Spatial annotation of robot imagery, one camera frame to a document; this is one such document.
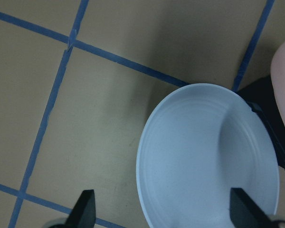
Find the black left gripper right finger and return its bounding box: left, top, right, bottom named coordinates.
left=229, top=188, right=273, bottom=228

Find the light blue round plate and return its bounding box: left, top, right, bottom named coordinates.
left=136, top=83, right=279, bottom=228

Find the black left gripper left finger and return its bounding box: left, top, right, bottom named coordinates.
left=64, top=190, right=95, bottom=228

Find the black plate rack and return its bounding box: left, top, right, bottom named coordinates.
left=237, top=76, right=285, bottom=170

